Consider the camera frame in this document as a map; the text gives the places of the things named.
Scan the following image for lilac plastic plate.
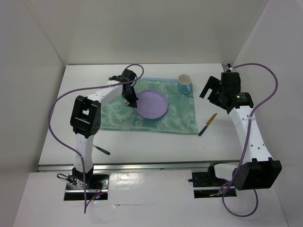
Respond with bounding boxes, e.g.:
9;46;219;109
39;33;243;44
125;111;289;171
136;89;168;119

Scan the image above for light blue mug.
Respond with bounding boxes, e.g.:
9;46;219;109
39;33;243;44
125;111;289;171
177;74;192;94

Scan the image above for gold fork green handle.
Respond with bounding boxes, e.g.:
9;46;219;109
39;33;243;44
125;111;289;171
93;145;110;155

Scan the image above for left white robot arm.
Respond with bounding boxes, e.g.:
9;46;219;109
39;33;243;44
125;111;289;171
70;70;138;189

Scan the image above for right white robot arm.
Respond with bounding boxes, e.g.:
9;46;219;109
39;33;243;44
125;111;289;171
200;72;282;191

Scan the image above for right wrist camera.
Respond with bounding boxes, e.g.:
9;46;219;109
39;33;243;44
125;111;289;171
221;72;241;94

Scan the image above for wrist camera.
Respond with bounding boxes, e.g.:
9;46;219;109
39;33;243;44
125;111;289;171
121;69;137;82
221;72;241;94

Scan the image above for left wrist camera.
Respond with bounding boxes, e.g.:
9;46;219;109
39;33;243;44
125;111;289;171
121;69;137;82

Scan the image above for gold knife green handle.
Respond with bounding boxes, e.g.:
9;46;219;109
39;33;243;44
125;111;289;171
198;113;217;136

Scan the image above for aluminium frame rail right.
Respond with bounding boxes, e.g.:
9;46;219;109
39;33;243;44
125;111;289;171
222;63;233;72

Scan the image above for aluminium frame rail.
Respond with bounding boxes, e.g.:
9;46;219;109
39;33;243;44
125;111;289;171
37;161;223;172
222;63;233;72

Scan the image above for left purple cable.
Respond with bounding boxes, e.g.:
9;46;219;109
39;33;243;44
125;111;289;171
48;64;144;214

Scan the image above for aluminium frame rail front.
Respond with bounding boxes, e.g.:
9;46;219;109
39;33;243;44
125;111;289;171
37;161;223;172

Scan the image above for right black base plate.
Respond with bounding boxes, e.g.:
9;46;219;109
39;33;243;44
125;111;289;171
188;172;227;188

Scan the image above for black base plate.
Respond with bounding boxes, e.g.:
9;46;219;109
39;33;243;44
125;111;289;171
188;172;227;188
57;173;109;191

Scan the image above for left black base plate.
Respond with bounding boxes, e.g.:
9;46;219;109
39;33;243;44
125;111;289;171
57;173;109;191

